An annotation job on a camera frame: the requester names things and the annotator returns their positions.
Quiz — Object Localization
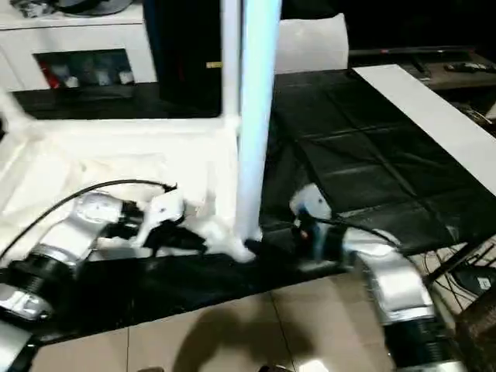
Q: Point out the white cabinet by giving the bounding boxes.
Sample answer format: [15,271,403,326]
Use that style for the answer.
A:
[0,0,157,92]

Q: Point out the white flat board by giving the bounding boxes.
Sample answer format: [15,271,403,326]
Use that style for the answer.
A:
[353,65,496,196]

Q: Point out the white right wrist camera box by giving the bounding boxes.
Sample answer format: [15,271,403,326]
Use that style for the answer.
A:
[288,184,333,226]

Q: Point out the black stand bar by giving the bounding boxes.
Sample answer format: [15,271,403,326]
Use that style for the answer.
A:
[422,243,496,284]

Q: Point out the black corrugated hose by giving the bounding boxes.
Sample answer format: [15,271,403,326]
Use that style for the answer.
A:
[456,301,496,372]

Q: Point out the thin black floor cables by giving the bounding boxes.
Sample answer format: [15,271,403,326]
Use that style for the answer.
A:
[417,246,496,305]

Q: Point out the white plastic table top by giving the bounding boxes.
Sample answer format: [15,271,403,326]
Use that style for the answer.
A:
[0,116,261,266]

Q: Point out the white plastic table leg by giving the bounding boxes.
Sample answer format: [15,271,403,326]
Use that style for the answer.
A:
[220,0,243,126]
[0,87,36,137]
[232,0,284,250]

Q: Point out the grey bag on cabinet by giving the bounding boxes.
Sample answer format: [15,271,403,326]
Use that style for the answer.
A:
[54,0,137,18]

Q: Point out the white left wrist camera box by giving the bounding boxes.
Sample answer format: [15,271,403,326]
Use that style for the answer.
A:
[130,190,188,250]

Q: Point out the grey clutter pile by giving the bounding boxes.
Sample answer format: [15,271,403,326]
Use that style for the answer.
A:
[11,0,52,19]

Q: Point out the black work mat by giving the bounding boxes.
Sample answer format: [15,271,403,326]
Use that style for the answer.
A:
[0,68,496,343]

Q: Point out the small red item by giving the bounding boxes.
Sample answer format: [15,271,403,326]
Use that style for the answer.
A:
[40,65,60,89]

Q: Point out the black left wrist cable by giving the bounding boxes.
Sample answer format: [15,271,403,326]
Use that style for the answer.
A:
[0,179,180,261]

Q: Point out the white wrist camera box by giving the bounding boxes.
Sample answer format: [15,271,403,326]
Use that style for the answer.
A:
[130,190,188,250]
[288,184,333,226]

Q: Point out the white plastic bag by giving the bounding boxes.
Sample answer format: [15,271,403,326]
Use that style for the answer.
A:
[273,14,350,75]

